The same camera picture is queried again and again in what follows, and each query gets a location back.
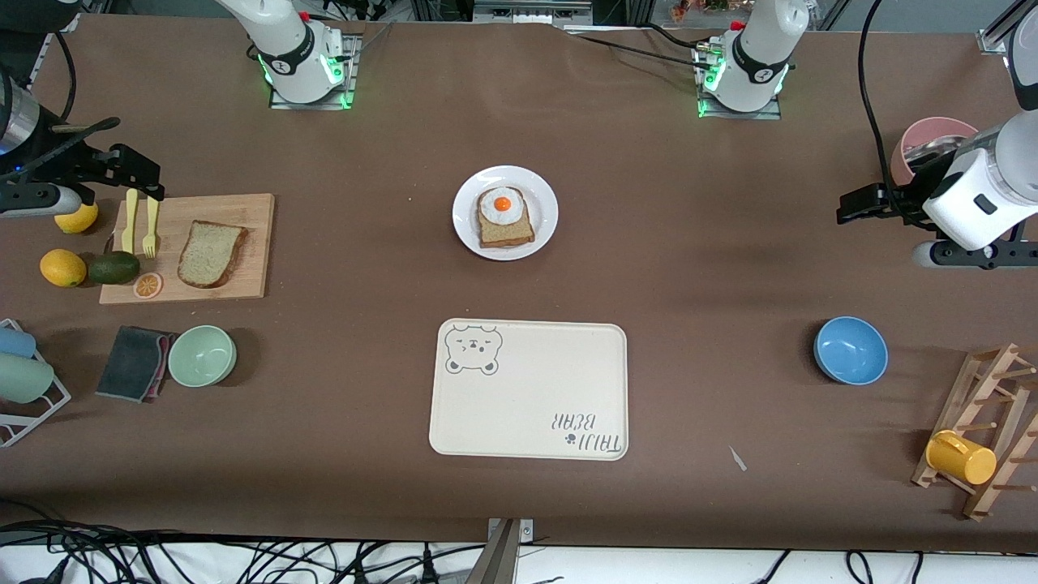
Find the metal table edge bracket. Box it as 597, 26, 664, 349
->
466, 517, 536, 584

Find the white wire rack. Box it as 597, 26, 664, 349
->
0, 318, 72, 449

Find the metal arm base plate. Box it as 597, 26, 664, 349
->
268, 32, 358, 110
696, 41, 783, 121

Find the pink ribbed bowl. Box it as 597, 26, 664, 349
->
890, 117, 980, 186

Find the wooden peg drying rack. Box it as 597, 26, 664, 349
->
911, 342, 1038, 522

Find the blue bowl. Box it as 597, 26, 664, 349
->
813, 316, 889, 385

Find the pale green bowl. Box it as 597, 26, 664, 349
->
168, 325, 238, 388

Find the fried egg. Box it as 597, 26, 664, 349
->
479, 187, 526, 226

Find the dark green avocado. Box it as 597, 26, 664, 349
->
88, 251, 141, 286

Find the wooden cutting board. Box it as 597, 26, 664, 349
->
99, 193, 276, 306

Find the pale green cup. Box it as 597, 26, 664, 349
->
0, 354, 55, 404

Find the grey metal frame box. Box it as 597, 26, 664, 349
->
473, 0, 595, 25

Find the black cable on table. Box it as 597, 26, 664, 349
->
566, 31, 714, 67

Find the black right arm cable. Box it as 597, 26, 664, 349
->
55, 31, 79, 122

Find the yellow lemon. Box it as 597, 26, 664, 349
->
54, 201, 100, 234
40, 249, 88, 289

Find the black floor cable bundle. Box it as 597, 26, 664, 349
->
0, 519, 487, 584

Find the white round plate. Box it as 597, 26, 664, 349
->
452, 165, 560, 261

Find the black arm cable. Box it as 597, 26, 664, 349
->
858, 0, 925, 228
55, 31, 79, 122

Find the grey folded cloth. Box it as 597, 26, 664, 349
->
95, 325, 175, 403

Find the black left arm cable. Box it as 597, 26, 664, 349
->
858, 0, 925, 228

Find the yellow plastic fork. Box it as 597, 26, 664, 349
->
142, 195, 161, 260

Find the cream bear print tray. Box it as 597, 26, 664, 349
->
428, 318, 629, 462

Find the plain brown bread slice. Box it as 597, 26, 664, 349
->
177, 220, 250, 290

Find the light blue cup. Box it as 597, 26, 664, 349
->
0, 326, 37, 359

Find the yellow mug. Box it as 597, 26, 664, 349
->
925, 430, 997, 486

